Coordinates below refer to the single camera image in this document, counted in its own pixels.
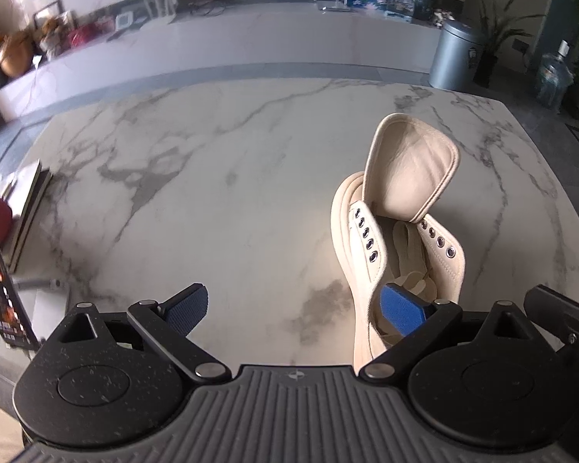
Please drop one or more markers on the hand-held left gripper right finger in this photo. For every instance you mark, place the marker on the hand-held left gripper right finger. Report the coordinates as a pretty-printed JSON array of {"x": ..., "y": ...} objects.
[{"x": 403, "y": 311}]

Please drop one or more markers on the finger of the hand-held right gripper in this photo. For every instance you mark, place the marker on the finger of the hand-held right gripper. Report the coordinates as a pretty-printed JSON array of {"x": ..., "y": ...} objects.
[{"x": 567, "y": 320}]

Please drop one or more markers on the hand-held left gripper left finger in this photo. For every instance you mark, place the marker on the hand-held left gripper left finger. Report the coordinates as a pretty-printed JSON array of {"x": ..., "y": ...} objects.
[{"x": 188, "y": 306}]

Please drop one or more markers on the white shoelace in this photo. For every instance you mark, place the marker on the white shoelace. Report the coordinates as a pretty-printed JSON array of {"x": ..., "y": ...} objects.
[{"x": 407, "y": 277}]

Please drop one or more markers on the beige canvas shoe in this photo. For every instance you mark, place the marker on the beige canvas shoe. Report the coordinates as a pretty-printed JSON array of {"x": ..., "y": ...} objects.
[{"x": 405, "y": 169}]

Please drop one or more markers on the stack of books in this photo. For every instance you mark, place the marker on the stack of books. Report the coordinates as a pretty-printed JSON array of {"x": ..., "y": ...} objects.
[{"x": 29, "y": 212}]

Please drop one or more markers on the potted plant in black pot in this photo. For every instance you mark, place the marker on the potted plant in black pot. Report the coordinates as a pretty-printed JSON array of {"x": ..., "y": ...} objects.
[{"x": 487, "y": 65}]

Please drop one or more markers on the grey metal trash can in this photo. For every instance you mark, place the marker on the grey metal trash can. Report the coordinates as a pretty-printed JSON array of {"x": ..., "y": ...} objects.
[{"x": 453, "y": 55}]

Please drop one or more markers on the white marble television cabinet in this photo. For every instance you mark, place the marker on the white marble television cabinet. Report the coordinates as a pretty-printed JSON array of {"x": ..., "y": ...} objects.
[{"x": 251, "y": 38}]

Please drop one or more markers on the red gift box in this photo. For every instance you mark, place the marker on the red gift box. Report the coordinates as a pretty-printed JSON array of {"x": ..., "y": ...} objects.
[{"x": 89, "y": 36}]

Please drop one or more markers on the white display device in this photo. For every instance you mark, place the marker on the white display device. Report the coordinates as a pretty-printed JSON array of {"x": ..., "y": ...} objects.
[{"x": 124, "y": 21}]

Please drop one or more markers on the brown teddy bear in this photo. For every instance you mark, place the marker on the brown teddy bear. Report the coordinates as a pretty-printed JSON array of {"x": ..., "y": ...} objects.
[{"x": 53, "y": 38}]

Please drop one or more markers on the white router with antennas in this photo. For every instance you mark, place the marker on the white router with antennas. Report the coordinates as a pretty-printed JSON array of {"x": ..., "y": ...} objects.
[{"x": 160, "y": 7}]

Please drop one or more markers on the brown round vase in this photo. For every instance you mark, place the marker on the brown round vase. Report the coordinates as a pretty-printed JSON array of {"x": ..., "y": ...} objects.
[{"x": 15, "y": 55}]

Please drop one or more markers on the dark glass jar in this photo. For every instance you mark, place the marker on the dark glass jar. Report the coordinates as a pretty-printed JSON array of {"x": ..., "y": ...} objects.
[{"x": 423, "y": 5}]

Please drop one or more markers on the black picture frame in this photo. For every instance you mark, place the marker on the black picture frame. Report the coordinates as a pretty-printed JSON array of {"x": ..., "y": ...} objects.
[{"x": 47, "y": 12}]

